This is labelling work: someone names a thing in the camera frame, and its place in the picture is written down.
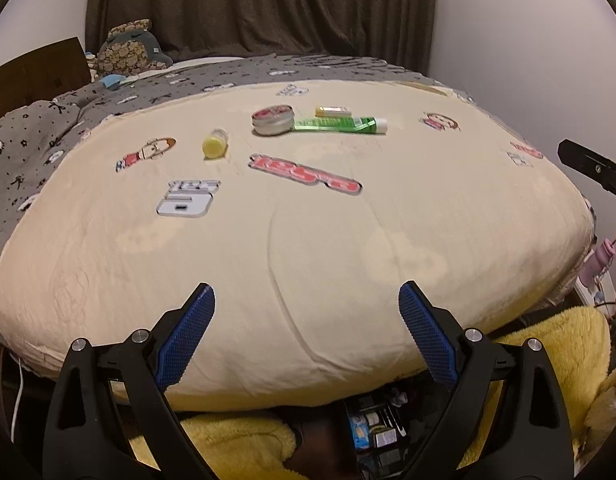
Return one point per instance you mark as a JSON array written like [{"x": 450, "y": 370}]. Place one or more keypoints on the wooden headboard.
[{"x": 33, "y": 75}]

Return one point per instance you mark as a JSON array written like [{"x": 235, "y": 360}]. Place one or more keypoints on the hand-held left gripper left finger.
[{"x": 185, "y": 340}]

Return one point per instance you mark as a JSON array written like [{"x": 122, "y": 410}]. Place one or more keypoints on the yellow plush blanket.
[{"x": 238, "y": 442}]

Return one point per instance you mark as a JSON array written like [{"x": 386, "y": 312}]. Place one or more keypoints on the cream printed blanket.
[{"x": 313, "y": 240}]

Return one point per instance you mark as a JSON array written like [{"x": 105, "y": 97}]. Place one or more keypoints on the small yellow bottle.
[{"x": 215, "y": 144}]

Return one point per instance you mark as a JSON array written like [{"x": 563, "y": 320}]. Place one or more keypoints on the red round metal tin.
[{"x": 273, "y": 120}]

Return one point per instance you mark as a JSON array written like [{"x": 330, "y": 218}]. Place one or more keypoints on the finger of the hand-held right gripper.
[{"x": 595, "y": 170}]

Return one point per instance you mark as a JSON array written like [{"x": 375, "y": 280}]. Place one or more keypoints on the small white yellow box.
[{"x": 332, "y": 110}]

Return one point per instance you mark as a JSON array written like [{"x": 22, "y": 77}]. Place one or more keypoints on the black bin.
[{"x": 382, "y": 435}]

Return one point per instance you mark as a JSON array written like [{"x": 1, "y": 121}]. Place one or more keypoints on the pink water bottle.
[{"x": 595, "y": 262}]

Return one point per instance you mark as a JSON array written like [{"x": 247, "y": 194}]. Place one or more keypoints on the patterned plush toy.
[{"x": 125, "y": 50}]

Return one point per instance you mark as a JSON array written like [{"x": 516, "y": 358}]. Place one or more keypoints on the dark brown curtain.
[{"x": 258, "y": 10}]

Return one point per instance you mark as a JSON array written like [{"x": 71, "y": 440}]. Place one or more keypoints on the small blue cloth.
[{"x": 112, "y": 81}]

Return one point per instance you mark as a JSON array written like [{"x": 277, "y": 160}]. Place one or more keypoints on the blue tissue packet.
[{"x": 361, "y": 434}]

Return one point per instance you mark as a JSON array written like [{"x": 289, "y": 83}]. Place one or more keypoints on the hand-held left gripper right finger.
[{"x": 430, "y": 340}]

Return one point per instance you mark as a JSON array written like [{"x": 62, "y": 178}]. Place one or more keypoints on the green tube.
[{"x": 338, "y": 124}]

